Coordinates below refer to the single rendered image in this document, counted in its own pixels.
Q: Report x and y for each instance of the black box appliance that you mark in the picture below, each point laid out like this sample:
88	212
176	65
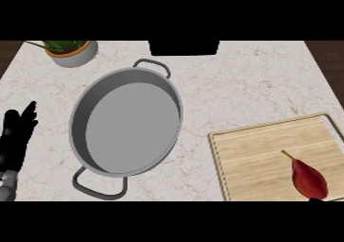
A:
183	48

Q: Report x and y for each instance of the wooden tray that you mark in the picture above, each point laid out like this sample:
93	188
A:
272	151

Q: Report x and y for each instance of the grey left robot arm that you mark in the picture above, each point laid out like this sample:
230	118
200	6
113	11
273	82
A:
5	189

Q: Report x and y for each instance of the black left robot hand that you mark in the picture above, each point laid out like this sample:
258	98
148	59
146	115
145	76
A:
12	141

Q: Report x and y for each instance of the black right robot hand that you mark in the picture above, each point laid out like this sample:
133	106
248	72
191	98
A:
316	199

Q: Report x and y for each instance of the potted green plant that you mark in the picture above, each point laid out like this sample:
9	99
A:
70	52

